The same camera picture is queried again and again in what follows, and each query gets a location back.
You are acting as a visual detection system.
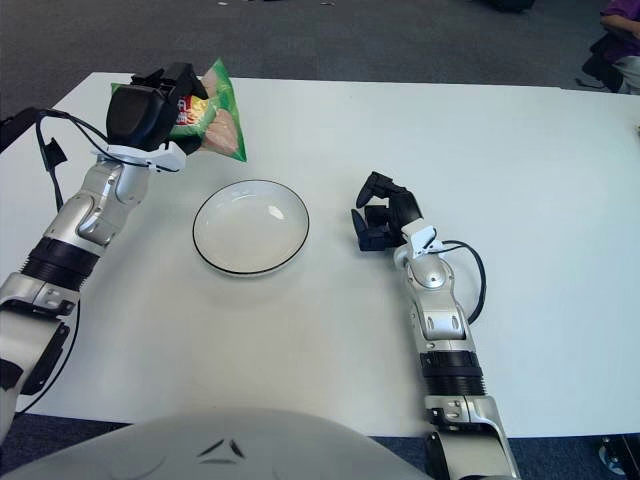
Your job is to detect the black metal caster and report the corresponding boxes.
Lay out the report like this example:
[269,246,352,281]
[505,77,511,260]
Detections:
[597,434,640,477]

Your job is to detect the white plate with black rim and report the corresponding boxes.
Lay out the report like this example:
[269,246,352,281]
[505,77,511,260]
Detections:
[192,180,310,278]

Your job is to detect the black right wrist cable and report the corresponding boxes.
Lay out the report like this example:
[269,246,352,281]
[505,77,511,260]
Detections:
[439,240,487,326]

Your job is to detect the green snack bag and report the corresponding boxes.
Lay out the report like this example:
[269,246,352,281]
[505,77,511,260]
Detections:
[110,57,249,164]

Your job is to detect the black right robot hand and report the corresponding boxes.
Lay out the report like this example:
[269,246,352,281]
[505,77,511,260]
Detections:
[351,171,425,253]

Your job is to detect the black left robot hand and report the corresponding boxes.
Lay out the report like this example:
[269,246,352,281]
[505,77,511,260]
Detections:
[107,62,211,154]

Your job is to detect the person in purple shirt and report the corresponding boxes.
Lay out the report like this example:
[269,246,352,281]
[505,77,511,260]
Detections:
[574,0,640,96]

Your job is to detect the grey robot torso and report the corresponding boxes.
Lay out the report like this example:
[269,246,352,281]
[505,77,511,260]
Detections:
[0,407,431,480]

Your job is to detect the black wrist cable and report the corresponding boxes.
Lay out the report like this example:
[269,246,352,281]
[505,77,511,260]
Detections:
[34,108,151,214]
[439,240,487,326]

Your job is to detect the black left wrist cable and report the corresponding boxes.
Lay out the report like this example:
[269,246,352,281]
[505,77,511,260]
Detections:
[34,108,151,214]

